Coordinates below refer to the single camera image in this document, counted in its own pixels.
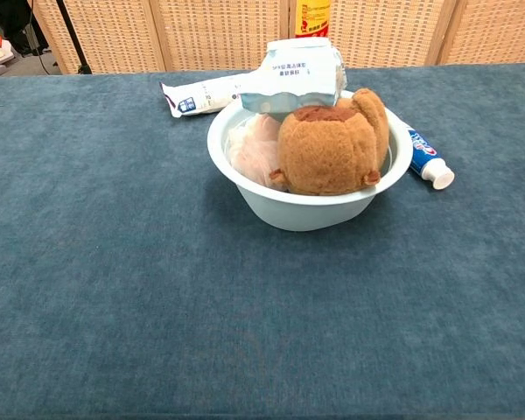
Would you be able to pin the dark blue table mat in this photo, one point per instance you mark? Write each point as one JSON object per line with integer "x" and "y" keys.
{"x": 201, "y": 306}

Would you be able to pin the light blue wipes pack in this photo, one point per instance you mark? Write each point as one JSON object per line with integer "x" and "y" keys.
{"x": 293, "y": 74}

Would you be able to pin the yellow bottle green cap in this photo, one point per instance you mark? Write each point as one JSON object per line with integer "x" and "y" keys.
{"x": 312, "y": 17}

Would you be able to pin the wicker folding screen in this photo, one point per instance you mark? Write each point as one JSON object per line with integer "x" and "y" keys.
{"x": 227, "y": 35}

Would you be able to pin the brown capybara plush toy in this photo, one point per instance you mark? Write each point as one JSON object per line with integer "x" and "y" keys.
{"x": 332, "y": 149}

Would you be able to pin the white plastic pack blue print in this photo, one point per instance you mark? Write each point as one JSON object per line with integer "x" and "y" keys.
{"x": 201, "y": 98}

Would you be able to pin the blue white toothpaste tube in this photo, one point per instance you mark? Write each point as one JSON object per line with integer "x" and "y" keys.
{"x": 424, "y": 155}

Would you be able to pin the light blue plastic basin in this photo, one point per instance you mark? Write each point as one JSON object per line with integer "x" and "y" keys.
{"x": 306, "y": 210}

